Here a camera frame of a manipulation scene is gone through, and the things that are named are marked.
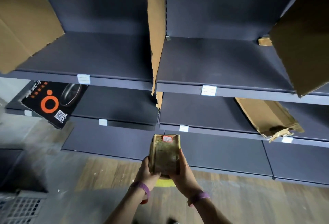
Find black box orange logo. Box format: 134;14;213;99
21;80;89;130

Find small torn cardboard scrap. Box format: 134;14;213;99
258;37;273;47

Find person's left hand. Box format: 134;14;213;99
133;155;162;192

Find person's right forearm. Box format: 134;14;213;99
191;198;233;224

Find person's right hand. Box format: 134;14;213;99
168;149;204;199

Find purple wristband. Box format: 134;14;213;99
128;181;151;205
187;191;211;208

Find dark grey shelving unit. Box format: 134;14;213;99
24;74;294;144

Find white plastic basket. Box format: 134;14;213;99
0;190;49;224

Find grey metal shelving unit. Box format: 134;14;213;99
0;0;329;188

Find person's left forearm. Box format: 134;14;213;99
104;188;144;224

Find green packets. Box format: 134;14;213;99
148;134;181;179

